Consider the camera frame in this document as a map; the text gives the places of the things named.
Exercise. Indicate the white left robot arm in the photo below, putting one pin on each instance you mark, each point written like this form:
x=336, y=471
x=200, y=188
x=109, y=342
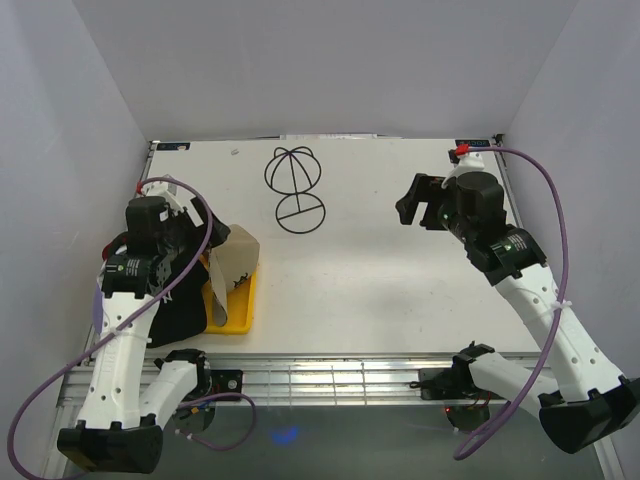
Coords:
x=120, y=426

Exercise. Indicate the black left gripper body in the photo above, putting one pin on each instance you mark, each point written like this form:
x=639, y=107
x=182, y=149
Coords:
x=183, y=237

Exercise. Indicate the black wire hat stand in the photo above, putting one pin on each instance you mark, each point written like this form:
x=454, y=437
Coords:
x=293, y=173

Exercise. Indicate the yellow plastic tray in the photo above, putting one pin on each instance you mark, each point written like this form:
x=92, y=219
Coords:
x=240, y=313

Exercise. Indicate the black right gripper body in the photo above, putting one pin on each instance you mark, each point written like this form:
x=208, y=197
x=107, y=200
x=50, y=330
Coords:
x=440, y=212

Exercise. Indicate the aluminium rail frame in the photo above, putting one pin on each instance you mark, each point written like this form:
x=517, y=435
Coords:
x=306, y=381

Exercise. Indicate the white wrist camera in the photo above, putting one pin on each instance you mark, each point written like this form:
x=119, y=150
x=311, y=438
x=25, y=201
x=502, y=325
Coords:
x=464, y=161
x=179, y=199

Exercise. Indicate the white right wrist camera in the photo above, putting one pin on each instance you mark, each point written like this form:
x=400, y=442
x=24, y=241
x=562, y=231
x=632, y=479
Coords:
x=464, y=161

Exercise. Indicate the black baseball cap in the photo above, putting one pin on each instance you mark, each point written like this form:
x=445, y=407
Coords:
x=182, y=313

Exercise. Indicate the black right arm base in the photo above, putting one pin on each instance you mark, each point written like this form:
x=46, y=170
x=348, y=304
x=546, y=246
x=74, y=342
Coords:
x=447, y=384

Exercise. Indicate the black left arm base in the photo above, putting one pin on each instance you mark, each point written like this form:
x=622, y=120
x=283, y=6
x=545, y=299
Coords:
x=228, y=382

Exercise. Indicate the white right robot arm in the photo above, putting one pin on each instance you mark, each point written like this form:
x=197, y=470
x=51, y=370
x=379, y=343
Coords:
x=587, y=398

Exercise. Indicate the beige baseball cap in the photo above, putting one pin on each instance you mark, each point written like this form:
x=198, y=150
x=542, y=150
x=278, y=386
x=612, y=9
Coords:
x=229, y=266

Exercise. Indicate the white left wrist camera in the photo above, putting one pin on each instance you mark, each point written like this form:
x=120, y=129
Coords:
x=179, y=199

